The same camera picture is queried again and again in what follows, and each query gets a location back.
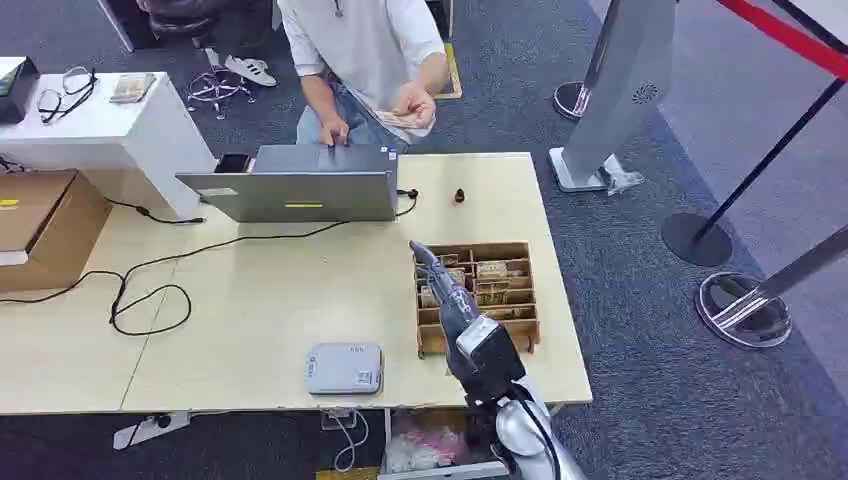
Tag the red barrier belt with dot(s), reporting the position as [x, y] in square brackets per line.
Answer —
[788, 36]

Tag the stanchion with black base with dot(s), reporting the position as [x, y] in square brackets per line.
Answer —
[696, 240]

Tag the white sneaker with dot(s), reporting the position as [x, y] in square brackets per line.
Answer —
[250, 70]

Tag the black-framed glasses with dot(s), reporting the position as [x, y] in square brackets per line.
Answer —
[81, 89]

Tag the open drawer under desk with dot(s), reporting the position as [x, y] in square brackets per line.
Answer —
[437, 450]

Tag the card stack on cabinet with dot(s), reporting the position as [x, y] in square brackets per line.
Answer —
[132, 87]

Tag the person's right hand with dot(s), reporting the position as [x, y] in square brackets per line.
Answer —
[333, 130]

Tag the flat grey square device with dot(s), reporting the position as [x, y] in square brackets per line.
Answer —
[344, 368]

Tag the small dark knob-shaped object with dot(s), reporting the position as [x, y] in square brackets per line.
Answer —
[459, 195]

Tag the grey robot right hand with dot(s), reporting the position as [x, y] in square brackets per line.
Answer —
[450, 301]

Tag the brown cardboard box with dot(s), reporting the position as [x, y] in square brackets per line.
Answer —
[46, 225]

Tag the person's left hand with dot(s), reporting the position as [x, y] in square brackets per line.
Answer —
[416, 102]

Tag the black smartphone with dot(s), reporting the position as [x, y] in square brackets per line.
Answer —
[232, 163]

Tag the white power strip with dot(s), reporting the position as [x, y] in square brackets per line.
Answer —
[149, 428]

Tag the chrome chair base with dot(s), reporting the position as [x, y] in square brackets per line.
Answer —
[218, 89]

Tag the black box device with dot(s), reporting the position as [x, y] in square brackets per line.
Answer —
[14, 89]

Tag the black chair seat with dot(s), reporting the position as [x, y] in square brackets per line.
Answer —
[182, 23]

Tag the white cabinet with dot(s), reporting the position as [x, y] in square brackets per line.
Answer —
[99, 142]

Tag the stanchion with chrome base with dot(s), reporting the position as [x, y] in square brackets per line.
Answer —
[742, 311]
[571, 99]

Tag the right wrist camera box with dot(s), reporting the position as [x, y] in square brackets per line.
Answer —
[490, 361]

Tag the pink and white bag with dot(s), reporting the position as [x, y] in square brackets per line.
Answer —
[424, 449]

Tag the grey laptop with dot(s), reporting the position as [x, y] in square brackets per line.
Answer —
[311, 192]

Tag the card stack in box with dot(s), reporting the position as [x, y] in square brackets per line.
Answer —
[492, 270]
[428, 298]
[491, 298]
[458, 275]
[448, 260]
[511, 312]

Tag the white slab on carton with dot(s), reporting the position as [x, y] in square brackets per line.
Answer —
[13, 257]

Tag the grey kiosk stand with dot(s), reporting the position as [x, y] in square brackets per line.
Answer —
[616, 86]

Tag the wooden card sorting box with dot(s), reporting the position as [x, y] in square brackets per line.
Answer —
[513, 331]

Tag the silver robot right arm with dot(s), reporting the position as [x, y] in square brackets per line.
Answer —
[540, 444]

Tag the person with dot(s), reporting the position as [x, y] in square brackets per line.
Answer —
[364, 46]

